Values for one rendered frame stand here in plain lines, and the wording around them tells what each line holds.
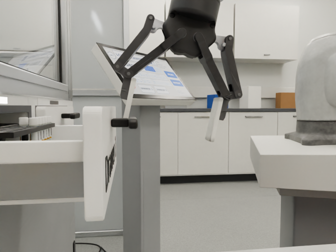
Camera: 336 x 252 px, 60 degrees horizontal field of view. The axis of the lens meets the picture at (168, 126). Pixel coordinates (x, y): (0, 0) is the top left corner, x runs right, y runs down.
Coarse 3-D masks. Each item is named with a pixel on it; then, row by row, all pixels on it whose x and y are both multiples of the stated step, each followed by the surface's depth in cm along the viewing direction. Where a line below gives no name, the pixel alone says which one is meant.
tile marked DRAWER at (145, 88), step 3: (138, 84) 124; (141, 84) 125; (144, 84) 127; (141, 87) 124; (144, 87) 125; (147, 87) 127; (150, 87) 129; (141, 90) 122; (144, 90) 124; (147, 90) 125; (150, 90) 127; (153, 90) 129
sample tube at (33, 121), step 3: (30, 117) 41; (33, 117) 41; (36, 117) 41; (30, 120) 40; (33, 120) 40; (36, 120) 40; (30, 123) 40; (33, 123) 40; (36, 123) 40; (33, 132) 40; (36, 132) 41; (30, 135) 40; (33, 135) 40; (36, 135) 41; (30, 138) 40; (33, 138) 40; (36, 138) 41
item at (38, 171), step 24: (0, 144) 28; (24, 144) 28; (48, 144) 28; (72, 144) 28; (0, 168) 27; (24, 168) 28; (48, 168) 28; (72, 168) 28; (0, 192) 28; (24, 192) 28; (48, 192) 28; (72, 192) 28
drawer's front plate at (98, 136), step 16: (96, 112) 27; (112, 112) 45; (96, 128) 27; (112, 128) 44; (96, 144) 27; (112, 144) 44; (96, 160) 27; (96, 176) 27; (112, 176) 43; (96, 192) 27; (96, 208) 27
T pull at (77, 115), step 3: (63, 114) 69; (66, 114) 69; (69, 114) 69; (72, 114) 67; (75, 114) 68; (78, 114) 73; (63, 117) 69; (66, 117) 69; (69, 117) 69; (72, 117) 67; (75, 117) 68; (78, 117) 73
